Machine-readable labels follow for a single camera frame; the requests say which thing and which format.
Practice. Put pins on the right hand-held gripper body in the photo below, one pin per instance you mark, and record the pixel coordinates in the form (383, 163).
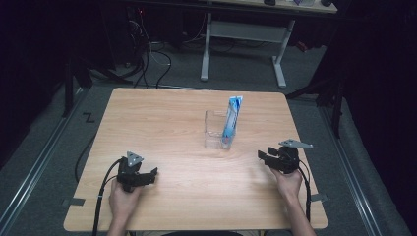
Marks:
(288, 157)

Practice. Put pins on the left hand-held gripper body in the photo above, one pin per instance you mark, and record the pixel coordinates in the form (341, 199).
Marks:
(129, 170)

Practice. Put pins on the person's right hand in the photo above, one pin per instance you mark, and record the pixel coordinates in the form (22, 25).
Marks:
(288, 183)

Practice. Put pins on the person's left hand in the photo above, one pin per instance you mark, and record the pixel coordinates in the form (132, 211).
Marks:
(123, 203)

